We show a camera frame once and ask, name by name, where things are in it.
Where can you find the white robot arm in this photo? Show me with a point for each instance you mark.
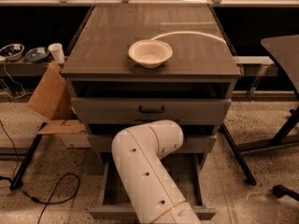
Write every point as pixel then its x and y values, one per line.
pixel 137 152

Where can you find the grey drawer cabinet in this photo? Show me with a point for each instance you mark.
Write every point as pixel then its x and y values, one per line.
pixel 201 67

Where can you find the grey top drawer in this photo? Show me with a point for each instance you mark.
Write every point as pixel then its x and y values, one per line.
pixel 138 110

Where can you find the grey bottom drawer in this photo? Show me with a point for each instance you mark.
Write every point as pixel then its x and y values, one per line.
pixel 185 169

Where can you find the white paper bowl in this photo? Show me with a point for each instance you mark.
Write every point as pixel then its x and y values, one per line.
pixel 150 53

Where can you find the brown cardboard box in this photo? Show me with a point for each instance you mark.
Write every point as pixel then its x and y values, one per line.
pixel 52 100

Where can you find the white paper cup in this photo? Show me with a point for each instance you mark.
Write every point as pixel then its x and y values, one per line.
pixel 56 50

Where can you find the blue bowl right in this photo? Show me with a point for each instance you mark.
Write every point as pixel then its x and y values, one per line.
pixel 37 55

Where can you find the blue bowl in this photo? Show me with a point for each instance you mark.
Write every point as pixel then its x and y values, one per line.
pixel 12 52
pixel 37 55

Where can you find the black right table leg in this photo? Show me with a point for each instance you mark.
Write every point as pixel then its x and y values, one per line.
pixel 250 180

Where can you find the black table leg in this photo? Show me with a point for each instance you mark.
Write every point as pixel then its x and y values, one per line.
pixel 250 180
pixel 16 182

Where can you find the black stand base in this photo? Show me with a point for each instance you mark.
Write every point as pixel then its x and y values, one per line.
pixel 282 137

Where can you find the grey low shelf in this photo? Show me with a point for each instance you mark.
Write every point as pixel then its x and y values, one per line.
pixel 23 68

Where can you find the blue bowl left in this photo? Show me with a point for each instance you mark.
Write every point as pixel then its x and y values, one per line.
pixel 12 52

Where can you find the black left table leg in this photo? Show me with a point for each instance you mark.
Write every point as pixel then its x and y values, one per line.
pixel 16 182

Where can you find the black caster foot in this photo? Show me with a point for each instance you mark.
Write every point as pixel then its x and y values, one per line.
pixel 279 191

